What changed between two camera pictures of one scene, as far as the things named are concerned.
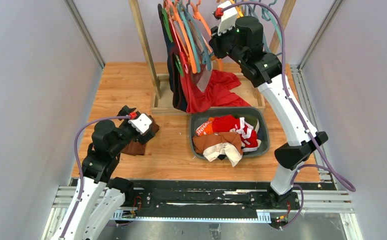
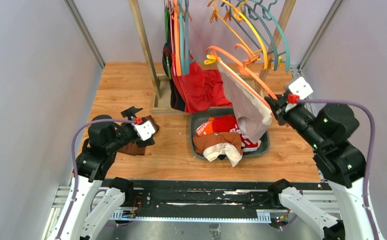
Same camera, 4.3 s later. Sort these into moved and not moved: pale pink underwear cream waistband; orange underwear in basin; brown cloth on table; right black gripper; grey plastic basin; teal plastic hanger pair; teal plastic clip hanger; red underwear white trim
Moved: pale pink underwear cream waistband; right black gripper; teal plastic clip hanger; teal plastic hanger pair
Not moved: orange underwear in basin; brown cloth on table; red underwear white trim; grey plastic basin
